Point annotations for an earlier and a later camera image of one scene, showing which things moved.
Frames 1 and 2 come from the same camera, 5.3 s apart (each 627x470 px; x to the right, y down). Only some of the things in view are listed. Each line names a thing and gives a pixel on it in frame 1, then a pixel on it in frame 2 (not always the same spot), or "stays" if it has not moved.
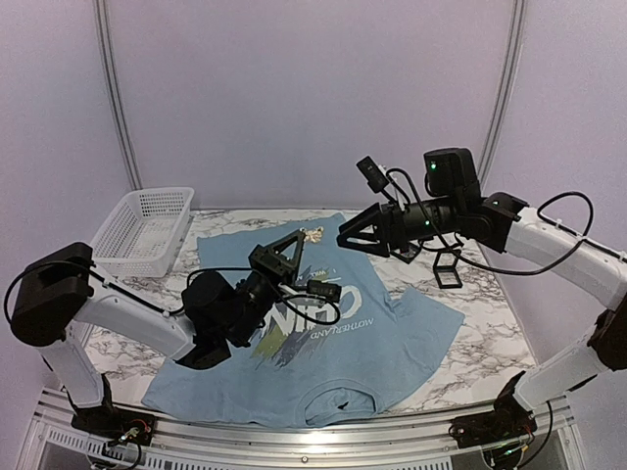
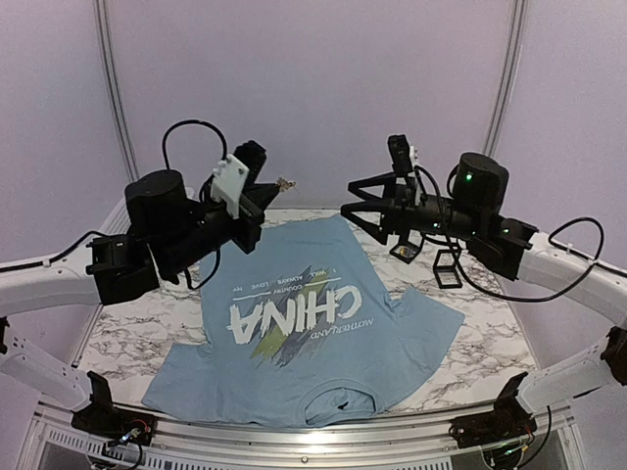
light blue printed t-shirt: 335,357 stays
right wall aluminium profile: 505,89 stays
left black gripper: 268,260 → 261,195
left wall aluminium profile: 113,90 stays
